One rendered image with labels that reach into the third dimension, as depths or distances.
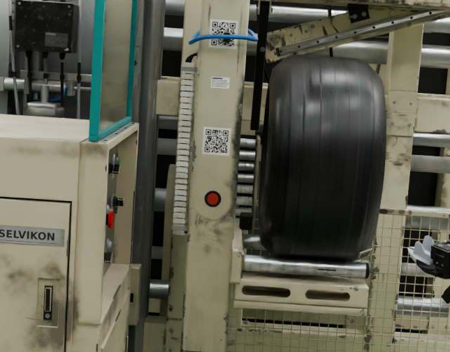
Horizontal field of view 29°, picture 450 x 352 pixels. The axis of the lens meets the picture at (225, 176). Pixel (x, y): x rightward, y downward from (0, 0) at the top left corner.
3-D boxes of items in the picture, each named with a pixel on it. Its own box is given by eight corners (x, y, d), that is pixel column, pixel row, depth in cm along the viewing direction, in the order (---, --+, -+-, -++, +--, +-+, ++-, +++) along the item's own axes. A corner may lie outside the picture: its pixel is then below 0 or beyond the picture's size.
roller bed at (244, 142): (193, 226, 282) (198, 135, 278) (195, 218, 297) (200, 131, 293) (253, 230, 282) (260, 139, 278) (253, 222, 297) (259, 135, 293)
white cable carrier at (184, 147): (172, 234, 244) (182, 61, 238) (172, 230, 249) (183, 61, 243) (187, 235, 244) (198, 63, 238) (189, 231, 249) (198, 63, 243)
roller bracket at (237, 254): (229, 284, 233) (232, 248, 232) (230, 251, 272) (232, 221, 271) (242, 285, 233) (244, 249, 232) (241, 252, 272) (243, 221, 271)
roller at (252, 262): (239, 268, 241) (239, 272, 236) (240, 252, 240) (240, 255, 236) (366, 276, 240) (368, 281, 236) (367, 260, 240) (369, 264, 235)
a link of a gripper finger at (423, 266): (424, 253, 216) (453, 265, 210) (425, 258, 217) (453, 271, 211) (411, 260, 214) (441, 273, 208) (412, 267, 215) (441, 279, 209)
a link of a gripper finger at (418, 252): (408, 232, 218) (438, 244, 211) (409, 252, 221) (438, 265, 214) (400, 237, 216) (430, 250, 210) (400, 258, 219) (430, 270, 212)
